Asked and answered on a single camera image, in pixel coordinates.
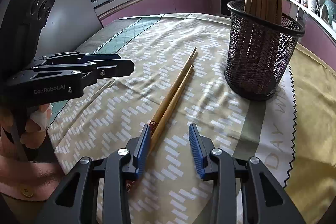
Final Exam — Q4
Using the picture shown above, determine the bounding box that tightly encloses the black mesh utensil cup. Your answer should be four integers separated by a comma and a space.
224, 1, 305, 101

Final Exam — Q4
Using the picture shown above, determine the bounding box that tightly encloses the wooden chopstick short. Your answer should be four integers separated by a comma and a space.
125, 47, 198, 192

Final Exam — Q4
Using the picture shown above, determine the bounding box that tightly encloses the teal food cover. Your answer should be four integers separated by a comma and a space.
324, 0, 336, 25

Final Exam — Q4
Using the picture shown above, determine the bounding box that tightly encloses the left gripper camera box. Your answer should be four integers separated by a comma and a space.
1, 0, 55, 77

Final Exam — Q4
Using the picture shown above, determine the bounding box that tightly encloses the person left hand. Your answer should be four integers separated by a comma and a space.
1, 104, 56, 162

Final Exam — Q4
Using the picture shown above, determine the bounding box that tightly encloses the patterned beige tablecloth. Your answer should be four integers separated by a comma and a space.
49, 14, 335, 223

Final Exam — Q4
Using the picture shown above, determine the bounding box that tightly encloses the pink sleeved left forearm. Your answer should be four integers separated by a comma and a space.
1, 156, 64, 223

